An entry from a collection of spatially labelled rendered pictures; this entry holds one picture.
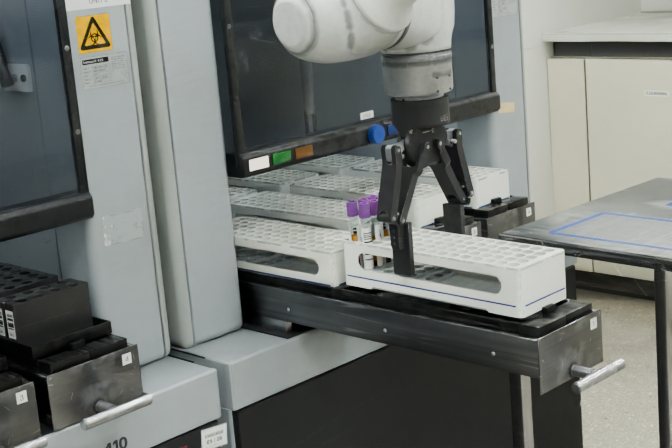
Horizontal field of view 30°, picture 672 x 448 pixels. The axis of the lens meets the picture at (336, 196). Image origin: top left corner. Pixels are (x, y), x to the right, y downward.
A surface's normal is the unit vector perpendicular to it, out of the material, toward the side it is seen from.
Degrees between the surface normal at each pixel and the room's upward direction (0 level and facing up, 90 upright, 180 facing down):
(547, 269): 90
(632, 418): 0
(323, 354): 90
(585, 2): 90
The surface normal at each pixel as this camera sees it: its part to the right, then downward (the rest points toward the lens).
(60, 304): 0.72, 0.08
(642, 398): -0.08, -0.97
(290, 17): -0.73, 0.26
